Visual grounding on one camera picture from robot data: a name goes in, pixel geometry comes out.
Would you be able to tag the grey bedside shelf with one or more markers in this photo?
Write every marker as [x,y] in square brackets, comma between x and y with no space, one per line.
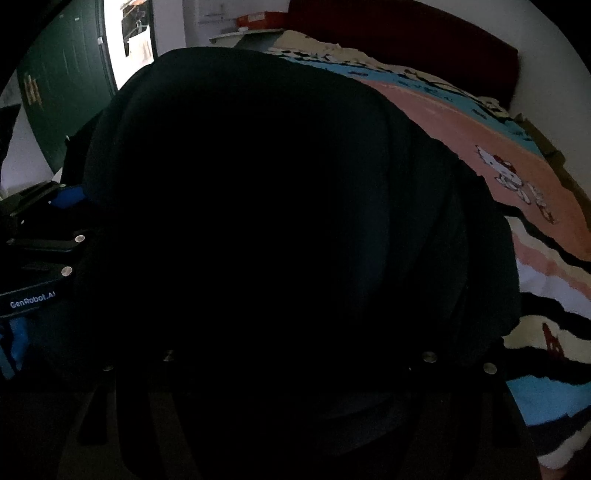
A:
[247,37]

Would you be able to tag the blue patterned clothing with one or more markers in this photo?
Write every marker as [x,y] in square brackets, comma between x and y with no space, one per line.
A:
[14,346]

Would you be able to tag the hanging dark garment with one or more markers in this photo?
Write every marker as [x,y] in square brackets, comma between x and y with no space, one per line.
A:
[134,32]

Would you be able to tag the black hooded jacket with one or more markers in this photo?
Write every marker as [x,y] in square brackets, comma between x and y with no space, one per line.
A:
[277,240]

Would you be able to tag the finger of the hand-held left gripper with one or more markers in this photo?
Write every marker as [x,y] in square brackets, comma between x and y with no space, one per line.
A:
[51,247]
[69,196]

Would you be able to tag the olive green cloth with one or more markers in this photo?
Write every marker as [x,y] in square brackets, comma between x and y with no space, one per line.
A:
[549,147]

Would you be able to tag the dark red headboard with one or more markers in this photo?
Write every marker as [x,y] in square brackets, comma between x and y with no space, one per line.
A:
[406,41]

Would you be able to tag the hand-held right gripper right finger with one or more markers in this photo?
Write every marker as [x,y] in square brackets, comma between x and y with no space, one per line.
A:
[480,415]

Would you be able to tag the printed cartoon blanket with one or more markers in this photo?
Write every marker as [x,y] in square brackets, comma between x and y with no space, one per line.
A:
[517,161]

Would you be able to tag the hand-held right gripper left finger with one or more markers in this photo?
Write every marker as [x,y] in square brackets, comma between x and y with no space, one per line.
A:
[138,406]

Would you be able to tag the orange box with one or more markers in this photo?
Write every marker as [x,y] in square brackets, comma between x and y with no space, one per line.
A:
[261,20]

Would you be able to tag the white wall switch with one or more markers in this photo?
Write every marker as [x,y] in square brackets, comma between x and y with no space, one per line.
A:
[213,17]

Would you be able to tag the green door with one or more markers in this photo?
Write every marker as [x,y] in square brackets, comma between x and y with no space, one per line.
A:
[64,92]

